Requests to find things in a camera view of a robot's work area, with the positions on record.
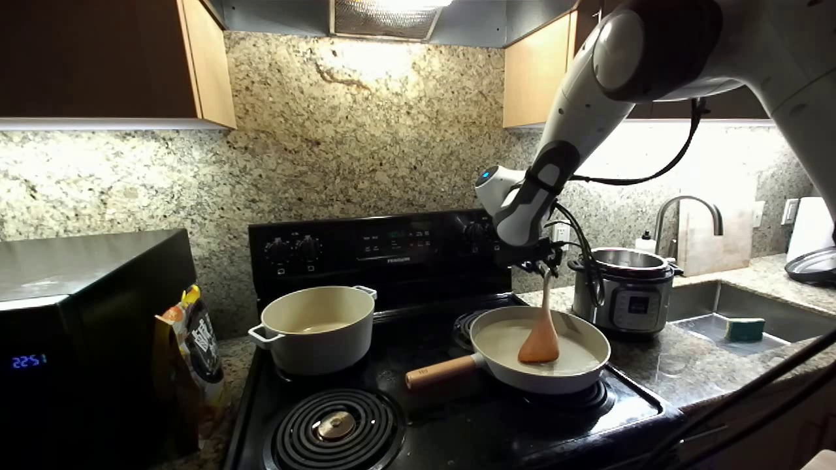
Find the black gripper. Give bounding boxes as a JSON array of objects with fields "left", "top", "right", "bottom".
[{"left": 497, "top": 241, "right": 562, "bottom": 278}]

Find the wooden spatula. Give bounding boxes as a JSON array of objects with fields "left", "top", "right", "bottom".
[{"left": 517, "top": 278, "right": 560, "bottom": 365}]

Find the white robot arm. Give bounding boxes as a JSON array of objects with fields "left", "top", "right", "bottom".
[{"left": 475, "top": 0, "right": 836, "bottom": 248}]

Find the stainless pressure cooker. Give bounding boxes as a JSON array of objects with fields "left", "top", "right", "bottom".
[{"left": 569, "top": 248, "right": 676, "bottom": 334}]

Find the white soap bottle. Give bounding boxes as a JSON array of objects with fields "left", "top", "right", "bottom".
[{"left": 634, "top": 231, "right": 655, "bottom": 254}]

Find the black electric stove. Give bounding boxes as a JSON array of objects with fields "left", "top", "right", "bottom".
[{"left": 225, "top": 210, "right": 680, "bottom": 470}]

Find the chrome kitchen faucet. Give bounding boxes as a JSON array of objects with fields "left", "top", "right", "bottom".
[{"left": 652, "top": 194, "right": 723, "bottom": 257}]

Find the steel sink basin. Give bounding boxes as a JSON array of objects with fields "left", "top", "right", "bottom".
[{"left": 668, "top": 282, "right": 836, "bottom": 356}]

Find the right upper wooden cabinet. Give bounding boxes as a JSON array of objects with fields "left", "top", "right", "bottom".
[{"left": 502, "top": 0, "right": 836, "bottom": 130}]

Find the wooden cabinet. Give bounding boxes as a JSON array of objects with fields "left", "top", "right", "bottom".
[
  {"left": 502, "top": 0, "right": 836, "bottom": 130},
  {"left": 0, "top": 0, "right": 234, "bottom": 130}
]

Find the green sponge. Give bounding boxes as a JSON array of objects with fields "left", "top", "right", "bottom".
[{"left": 726, "top": 318, "right": 765, "bottom": 342}]

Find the range hood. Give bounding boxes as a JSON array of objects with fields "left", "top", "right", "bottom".
[{"left": 204, "top": 0, "right": 577, "bottom": 47}]

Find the dark object on counter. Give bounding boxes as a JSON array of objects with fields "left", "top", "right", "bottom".
[{"left": 783, "top": 248, "right": 836, "bottom": 287}]

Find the snack bag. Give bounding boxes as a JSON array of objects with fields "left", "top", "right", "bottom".
[{"left": 153, "top": 284, "right": 225, "bottom": 407}]

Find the black microwave oven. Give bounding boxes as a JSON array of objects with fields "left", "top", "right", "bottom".
[{"left": 0, "top": 231, "right": 195, "bottom": 470}]

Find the left upper wooden cabinet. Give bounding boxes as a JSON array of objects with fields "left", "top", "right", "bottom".
[{"left": 0, "top": 0, "right": 234, "bottom": 130}]

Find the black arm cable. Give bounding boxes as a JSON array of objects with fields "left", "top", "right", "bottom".
[{"left": 552, "top": 96, "right": 709, "bottom": 323}]

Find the cream frying pan wooden handle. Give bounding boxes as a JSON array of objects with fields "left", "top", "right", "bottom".
[{"left": 406, "top": 305, "right": 611, "bottom": 395}]

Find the cream pot with handles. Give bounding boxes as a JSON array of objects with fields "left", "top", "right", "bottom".
[{"left": 248, "top": 284, "right": 377, "bottom": 376}]

